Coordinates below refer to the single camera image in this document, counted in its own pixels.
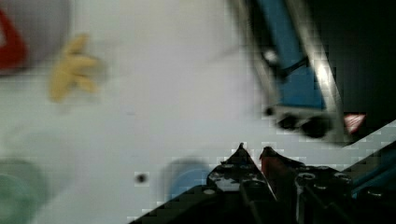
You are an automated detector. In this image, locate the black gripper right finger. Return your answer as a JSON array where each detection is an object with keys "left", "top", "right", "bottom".
[{"left": 260, "top": 147, "right": 352, "bottom": 224}]

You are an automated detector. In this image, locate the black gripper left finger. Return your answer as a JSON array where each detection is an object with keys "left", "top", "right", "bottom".
[{"left": 206, "top": 143, "right": 277, "bottom": 224}]

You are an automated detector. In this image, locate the black toaster oven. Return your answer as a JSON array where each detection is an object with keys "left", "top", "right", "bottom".
[{"left": 229, "top": 0, "right": 395, "bottom": 146}]

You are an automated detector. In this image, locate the blue bowl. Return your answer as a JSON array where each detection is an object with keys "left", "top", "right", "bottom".
[{"left": 163, "top": 159, "right": 210, "bottom": 200}]

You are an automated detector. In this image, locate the yellow banana bunch toy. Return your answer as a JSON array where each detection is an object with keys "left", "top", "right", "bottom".
[{"left": 49, "top": 34, "right": 100, "bottom": 103}]

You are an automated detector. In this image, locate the green perforated colander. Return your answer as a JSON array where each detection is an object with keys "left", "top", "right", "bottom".
[{"left": 0, "top": 160, "right": 47, "bottom": 224}]

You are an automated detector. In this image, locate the grey oval plate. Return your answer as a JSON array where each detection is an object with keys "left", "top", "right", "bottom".
[{"left": 1, "top": 0, "right": 71, "bottom": 77}]

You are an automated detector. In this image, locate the red ketchup bottle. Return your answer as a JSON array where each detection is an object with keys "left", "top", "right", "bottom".
[{"left": 0, "top": 11, "right": 28, "bottom": 70}]

